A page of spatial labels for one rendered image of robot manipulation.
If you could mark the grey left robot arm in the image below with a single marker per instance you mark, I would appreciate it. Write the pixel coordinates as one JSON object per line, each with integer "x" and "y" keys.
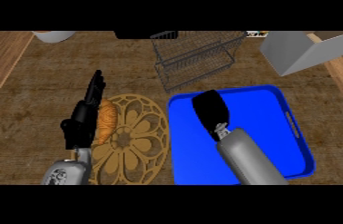
{"x": 69, "y": 168}

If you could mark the white round container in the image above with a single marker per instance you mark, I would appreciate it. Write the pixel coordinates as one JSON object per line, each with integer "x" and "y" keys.
{"x": 54, "y": 36}

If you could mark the round tan floral placemat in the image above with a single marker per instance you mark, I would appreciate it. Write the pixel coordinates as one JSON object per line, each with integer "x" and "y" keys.
{"x": 134, "y": 140}

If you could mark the grey open box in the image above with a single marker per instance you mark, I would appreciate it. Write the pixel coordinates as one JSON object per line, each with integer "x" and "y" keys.
{"x": 299, "y": 50}

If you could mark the brown croissant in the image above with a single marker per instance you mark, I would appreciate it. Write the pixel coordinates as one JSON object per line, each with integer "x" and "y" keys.
{"x": 107, "y": 118}

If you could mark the black appliance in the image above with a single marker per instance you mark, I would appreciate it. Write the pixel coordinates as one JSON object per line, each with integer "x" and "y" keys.
{"x": 141, "y": 34}

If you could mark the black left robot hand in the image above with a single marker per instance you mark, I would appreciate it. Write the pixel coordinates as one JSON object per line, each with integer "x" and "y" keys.
{"x": 82, "y": 121}

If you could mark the blue plastic tray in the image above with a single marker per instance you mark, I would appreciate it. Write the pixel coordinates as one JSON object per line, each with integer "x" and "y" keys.
{"x": 264, "y": 118}

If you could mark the small printed package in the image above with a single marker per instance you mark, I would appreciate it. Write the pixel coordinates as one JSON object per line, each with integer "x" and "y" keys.
{"x": 258, "y": 34}

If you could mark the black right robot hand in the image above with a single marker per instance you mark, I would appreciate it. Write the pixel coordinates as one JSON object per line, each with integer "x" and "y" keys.
{"x": 212, "y": 109}

